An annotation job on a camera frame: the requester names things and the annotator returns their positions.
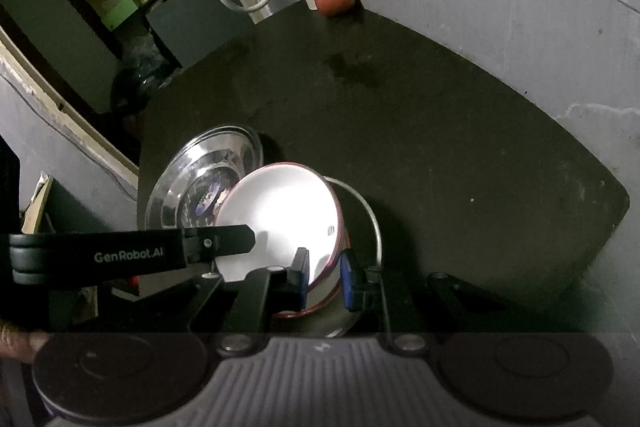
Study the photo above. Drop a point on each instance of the white door frame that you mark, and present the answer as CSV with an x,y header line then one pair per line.
x,y
75,127

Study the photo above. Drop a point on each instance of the wooden plank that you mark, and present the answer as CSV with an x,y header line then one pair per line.
x,y
36,207

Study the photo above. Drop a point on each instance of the black plastic bag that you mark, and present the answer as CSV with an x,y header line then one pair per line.
x,y
145,67

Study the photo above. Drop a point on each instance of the steel bowl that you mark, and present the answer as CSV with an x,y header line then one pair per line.
x,y
357,212

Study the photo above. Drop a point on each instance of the green box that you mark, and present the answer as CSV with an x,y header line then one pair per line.
x,y
120,13

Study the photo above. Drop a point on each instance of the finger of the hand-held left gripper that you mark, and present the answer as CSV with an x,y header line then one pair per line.
x,y
225,242

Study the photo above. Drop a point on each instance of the white bowl with small mark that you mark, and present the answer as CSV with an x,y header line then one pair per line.
x,y
285,207

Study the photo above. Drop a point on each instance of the white bowl with red rim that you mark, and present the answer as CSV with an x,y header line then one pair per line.
x,y
320,299

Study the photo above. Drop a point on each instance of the person's left hand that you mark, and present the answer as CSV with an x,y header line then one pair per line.
x,y
17,342

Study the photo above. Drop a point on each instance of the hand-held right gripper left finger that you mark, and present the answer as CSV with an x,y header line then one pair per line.
x,y
302,274

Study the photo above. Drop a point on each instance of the steel plate with sticker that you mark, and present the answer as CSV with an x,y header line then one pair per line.
x,y
190,177

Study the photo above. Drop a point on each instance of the dark grey cabinet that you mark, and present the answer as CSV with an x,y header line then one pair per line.
x,y
195,22

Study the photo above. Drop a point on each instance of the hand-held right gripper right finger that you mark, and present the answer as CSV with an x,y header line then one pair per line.
x,y
347,282

